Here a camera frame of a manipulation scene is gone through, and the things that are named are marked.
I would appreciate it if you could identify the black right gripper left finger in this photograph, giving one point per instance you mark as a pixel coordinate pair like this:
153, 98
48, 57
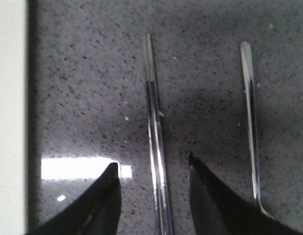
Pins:
95, 212

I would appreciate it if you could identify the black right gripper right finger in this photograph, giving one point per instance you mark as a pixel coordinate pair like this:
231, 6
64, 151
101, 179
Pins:
217, 210

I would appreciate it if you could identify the silver spoon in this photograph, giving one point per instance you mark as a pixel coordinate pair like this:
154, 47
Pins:
248, 76

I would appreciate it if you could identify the beige rabbit serving tray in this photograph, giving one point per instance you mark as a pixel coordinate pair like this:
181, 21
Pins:
13, 219

